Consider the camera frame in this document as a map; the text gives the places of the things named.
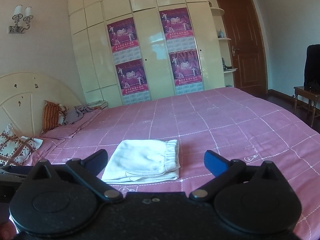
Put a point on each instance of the floral white pillow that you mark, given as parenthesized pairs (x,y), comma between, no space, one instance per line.
(63,111)

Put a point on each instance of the wooden side table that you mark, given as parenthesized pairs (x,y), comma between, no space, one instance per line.
(313,99)

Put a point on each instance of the grey crumpled blanket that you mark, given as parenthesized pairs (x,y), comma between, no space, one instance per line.
(81,112)

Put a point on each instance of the purple calendar poster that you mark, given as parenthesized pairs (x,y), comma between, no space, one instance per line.
(186,71)
(177,29)
(133,82)
(124,41)

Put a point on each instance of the cream bed headboard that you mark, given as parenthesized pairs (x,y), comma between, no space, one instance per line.
(23,96)

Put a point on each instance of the cream wardrobe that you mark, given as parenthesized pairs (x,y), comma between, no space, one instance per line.
(93,54)

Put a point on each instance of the white patterned pillow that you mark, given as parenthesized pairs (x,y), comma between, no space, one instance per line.
(14,150)

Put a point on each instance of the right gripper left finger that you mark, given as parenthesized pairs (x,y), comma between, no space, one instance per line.
(85,174)

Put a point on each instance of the left hand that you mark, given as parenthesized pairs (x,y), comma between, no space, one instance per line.
(7,231)

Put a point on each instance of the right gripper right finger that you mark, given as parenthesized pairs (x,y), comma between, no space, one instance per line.
(225,172)

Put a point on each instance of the orange striped pillow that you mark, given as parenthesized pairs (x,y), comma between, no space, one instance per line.
(50,117)

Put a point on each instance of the brown wooden door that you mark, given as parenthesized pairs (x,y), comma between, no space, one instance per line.
(246,46)

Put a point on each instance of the white pants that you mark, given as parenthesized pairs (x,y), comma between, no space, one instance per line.
(143,162)

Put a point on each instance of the stack of books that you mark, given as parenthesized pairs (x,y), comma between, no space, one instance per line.
(101,104)

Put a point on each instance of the wall lamp sconce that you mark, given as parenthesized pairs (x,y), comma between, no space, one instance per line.
(22,20)

